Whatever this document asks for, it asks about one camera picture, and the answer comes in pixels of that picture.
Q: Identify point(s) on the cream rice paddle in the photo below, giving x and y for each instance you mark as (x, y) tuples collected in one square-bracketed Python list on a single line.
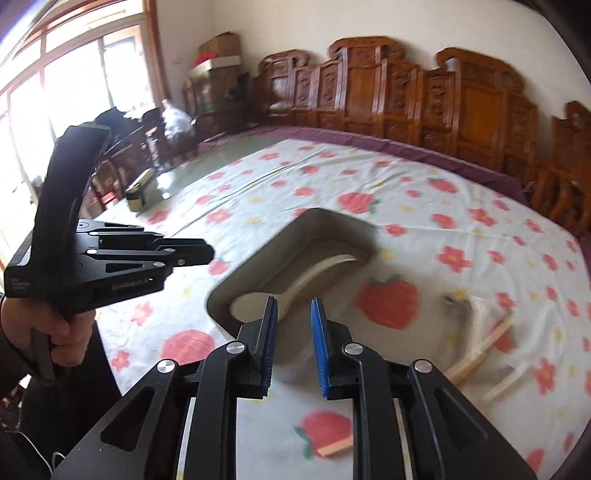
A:
[(249, 307)]

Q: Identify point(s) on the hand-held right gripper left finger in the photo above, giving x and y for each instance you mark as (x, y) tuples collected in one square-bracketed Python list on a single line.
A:
[(269, 350)]

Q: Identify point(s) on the wooden armchair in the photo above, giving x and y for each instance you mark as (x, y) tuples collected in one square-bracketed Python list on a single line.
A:
[(561, 198)]

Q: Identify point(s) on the gold lidded tin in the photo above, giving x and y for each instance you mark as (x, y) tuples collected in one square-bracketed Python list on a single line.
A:
[(140, 191)]

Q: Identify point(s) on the white flat box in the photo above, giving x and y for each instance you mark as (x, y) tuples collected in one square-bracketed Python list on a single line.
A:
[(221, 63)]

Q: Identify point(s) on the person's black clothing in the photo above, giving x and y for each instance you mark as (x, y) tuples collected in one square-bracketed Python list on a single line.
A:
[(87, 383)]

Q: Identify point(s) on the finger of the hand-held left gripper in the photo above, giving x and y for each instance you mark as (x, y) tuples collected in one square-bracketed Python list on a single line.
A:
[(189, 248), (161, 267)]

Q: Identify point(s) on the black bag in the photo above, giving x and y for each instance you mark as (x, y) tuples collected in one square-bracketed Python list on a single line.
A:
[(117, 119)]

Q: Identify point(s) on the person's left hand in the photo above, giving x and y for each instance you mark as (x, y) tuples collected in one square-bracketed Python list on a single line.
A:
[(69, 334)]

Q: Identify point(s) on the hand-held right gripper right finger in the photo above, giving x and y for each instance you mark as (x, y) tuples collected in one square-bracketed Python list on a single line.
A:
[(320, 350)]

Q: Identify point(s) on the white floral strawberry tablecloth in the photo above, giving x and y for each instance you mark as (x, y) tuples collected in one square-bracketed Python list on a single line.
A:
[(415, 221)]

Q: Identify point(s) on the carved wooden bench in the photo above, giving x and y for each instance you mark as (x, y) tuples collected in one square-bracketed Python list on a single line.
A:
[(286, 87), (364, 87), (480, 106), (577, 138)]

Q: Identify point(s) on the wooden dining chair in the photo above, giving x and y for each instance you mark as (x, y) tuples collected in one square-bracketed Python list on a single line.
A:
[(111, 184), (159, 138)]

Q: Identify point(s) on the cardboard box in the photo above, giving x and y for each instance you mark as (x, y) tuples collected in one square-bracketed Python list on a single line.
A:
[(221, 44)]

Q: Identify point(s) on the clear plastic bag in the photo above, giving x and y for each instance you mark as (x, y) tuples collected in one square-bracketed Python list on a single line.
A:
[(177, 121)]

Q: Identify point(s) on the wooden framed window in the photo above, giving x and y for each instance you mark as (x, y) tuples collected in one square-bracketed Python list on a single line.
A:
[(74, 78)]

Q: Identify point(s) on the brown wooden chopstick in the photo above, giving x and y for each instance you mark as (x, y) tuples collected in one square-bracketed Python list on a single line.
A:
[(485, 357), (480, 346), (334, 448)]

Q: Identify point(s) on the wooden glass cabinet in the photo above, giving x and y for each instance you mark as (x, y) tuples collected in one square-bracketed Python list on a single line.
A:
[(212, 101)]

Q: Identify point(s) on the grey rectangular tray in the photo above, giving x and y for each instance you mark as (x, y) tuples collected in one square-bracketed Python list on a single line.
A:
[(295, 258)]

